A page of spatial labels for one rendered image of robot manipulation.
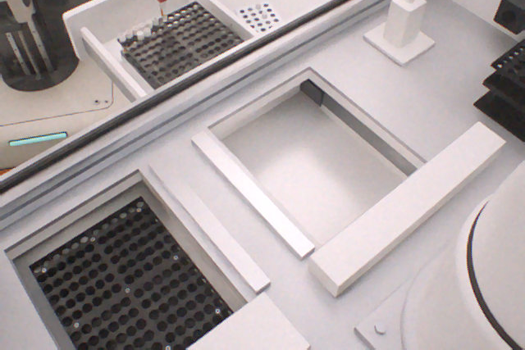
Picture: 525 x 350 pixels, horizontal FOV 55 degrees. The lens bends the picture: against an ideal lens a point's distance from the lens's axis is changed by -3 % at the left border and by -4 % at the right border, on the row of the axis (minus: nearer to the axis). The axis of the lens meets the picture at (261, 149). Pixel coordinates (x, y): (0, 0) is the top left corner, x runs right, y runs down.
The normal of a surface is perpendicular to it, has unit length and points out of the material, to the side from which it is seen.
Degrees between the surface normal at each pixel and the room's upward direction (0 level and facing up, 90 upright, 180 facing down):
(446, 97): 0
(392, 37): 90
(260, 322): 0
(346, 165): 0
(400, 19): 90
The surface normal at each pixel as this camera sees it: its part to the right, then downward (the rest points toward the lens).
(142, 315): 0.00, -0.61
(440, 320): -1.00, 0.05
